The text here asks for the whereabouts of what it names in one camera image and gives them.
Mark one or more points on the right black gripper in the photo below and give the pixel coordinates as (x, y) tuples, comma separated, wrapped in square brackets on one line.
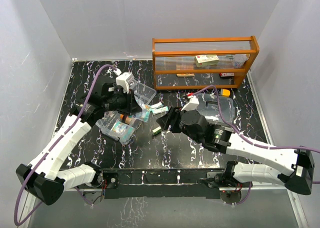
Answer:
[(171, 118)]

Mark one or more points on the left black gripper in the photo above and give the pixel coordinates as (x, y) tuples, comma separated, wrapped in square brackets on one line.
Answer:
[(131, 106)]

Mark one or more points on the brown medicine bottle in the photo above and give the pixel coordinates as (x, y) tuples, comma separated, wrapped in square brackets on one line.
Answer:
[(126, 119)]

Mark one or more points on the teal tape packet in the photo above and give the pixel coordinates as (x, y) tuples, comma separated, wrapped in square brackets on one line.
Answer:
[(120, 128)]

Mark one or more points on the clear plastic medicine kit box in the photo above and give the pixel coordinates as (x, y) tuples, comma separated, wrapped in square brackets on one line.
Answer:
[(106, 123)]

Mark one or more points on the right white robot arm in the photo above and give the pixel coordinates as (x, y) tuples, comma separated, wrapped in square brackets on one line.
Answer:
[(291, 167)]

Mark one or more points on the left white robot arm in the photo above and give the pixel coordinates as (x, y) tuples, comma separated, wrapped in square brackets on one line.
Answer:
[(42, 177)]

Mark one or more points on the small green medicine box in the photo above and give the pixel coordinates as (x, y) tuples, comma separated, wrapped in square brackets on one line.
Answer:
[(156, 131)]

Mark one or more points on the beige medicine box on shelf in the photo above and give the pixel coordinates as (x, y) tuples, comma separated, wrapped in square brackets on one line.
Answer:
[(205, 60)]

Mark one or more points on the white teal sachet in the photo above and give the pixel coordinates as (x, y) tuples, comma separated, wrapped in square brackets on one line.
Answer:
[(160, 110)]

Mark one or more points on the teal packet near front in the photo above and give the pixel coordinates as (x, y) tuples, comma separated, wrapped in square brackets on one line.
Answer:
[(144, 114)]

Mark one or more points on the clear plastic tray insert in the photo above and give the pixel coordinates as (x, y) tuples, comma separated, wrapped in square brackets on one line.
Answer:
[(143, 93)]

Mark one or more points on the white green sachet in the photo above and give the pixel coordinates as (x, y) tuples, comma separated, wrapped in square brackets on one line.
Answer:
[(155, 106)]

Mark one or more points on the flat wooden piece under shelf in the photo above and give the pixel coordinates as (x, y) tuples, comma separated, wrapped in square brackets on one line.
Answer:
[(185, 75)]

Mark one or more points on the yellow grey small device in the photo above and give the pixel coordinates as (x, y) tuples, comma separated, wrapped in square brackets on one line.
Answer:
[(225, 92)]

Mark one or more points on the red white box under shelf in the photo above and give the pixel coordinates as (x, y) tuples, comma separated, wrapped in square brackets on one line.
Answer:
[(226, 75)]

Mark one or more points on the orange wooden shelf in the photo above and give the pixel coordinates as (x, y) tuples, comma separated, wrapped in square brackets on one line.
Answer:
[(194, 63)]

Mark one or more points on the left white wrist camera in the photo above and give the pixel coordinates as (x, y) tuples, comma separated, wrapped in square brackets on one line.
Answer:
[(124, 82)]

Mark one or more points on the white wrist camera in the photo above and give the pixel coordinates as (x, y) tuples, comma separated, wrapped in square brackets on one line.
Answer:
[(124, 82), (192, 104)]

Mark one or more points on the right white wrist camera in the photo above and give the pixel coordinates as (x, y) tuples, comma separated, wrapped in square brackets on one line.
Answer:
[(192, 104)]

